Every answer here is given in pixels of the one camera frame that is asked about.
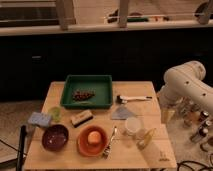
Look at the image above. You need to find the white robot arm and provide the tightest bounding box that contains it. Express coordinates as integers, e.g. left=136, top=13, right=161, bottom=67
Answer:
left=158, top=61, right=213, bottom=115

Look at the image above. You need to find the orange bowl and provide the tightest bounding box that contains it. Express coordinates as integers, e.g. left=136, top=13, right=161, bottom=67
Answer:
left=77, top=125, right=108, bottom=157

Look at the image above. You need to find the purple bowl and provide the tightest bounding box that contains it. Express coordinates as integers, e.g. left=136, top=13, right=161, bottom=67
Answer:
left=42, top=124, right=69, bottom=151

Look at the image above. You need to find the green plastic tray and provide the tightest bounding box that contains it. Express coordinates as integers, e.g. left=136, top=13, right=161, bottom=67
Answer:
left=60, top=75, right=113, bottom=109

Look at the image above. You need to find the brown grape bunch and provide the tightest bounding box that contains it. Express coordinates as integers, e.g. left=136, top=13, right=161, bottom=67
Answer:
left=73, top=90, right=95, bottom=101

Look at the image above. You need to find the grey triangular cloth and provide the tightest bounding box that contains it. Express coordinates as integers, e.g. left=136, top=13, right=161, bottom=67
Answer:
left=111, top=105, right=134, bottom=120

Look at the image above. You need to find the wooden block eraser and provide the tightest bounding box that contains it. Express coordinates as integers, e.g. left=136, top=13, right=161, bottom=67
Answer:
left=71, top=110, right=93, bottom=127

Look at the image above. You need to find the white plastic cup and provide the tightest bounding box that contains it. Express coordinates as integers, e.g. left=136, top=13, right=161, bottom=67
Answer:
left=124, top=117, right=142, bottom=136

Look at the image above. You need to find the orange fruit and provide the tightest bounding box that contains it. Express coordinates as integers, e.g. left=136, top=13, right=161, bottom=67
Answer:
left=88, top=131, right=101, bottom=145

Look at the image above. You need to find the green small cup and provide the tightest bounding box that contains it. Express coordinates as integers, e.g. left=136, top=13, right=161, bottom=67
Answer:
left=48, top=106, right=61, bottom=123

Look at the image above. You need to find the metal fork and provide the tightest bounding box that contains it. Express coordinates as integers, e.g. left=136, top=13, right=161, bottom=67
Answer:
left=102, top=126, right=117, bottom=159

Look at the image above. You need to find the blue sponge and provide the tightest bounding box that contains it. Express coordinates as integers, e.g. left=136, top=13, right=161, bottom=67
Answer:
left=28, top=112, right=52, bottom=127

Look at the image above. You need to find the black pole at left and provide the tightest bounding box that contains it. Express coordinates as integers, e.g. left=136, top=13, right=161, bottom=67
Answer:
left=16, top=125, right=27, bottom=171

